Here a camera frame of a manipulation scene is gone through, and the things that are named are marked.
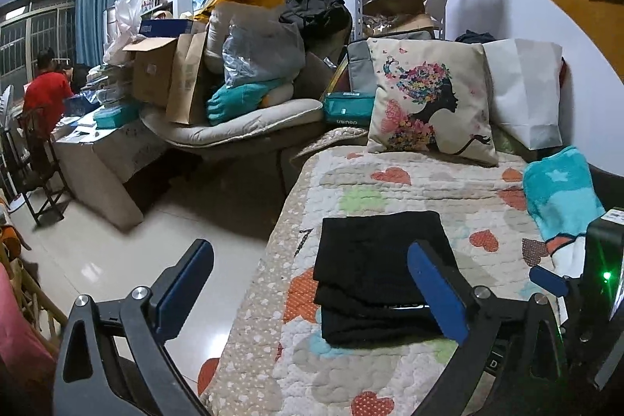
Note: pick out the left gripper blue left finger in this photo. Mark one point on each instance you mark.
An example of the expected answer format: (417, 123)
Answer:
(176, 290)

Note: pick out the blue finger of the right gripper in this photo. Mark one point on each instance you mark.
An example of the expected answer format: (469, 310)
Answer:
(551, 282)

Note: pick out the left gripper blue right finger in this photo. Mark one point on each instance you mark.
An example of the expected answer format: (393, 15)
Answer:
(448, 295)

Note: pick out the black pants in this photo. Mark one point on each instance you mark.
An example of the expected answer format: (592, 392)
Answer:
(364, 289)

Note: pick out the teal star towel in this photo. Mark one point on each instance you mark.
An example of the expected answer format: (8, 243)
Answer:
(561, 199)

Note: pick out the patterned heart quilt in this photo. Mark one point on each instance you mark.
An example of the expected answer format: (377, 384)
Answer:
(275, 361)

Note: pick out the white desk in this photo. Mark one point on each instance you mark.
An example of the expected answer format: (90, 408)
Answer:
(98, 164)

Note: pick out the beige cushioned chair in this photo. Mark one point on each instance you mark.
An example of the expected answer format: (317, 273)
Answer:
(266, 130)

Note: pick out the teal plush toy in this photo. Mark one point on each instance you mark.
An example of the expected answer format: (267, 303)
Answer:
(228, 103)

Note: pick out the dark wooden chair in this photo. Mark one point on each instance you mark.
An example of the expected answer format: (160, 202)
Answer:
(37, 175)

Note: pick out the white paper bag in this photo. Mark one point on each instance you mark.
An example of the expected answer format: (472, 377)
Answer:
(525, 90)

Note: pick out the floral lady print pillow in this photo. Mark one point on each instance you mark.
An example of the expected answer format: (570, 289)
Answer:
(433, 96)

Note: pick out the cardboard box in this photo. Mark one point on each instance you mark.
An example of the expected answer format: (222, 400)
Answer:
(153, 56)

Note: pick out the teal storage box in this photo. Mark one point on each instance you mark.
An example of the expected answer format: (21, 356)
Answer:
(348, 109)

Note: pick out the brown paper bag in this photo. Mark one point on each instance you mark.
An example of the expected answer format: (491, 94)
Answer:
(185, 101)

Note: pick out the person in red shirt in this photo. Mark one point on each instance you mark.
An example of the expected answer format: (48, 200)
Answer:
(47, 92)

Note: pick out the clear plastic bag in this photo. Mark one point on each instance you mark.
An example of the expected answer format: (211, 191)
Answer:
(261, 49)

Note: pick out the black bag on pile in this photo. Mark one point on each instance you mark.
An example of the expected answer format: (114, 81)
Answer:
(324, 25)

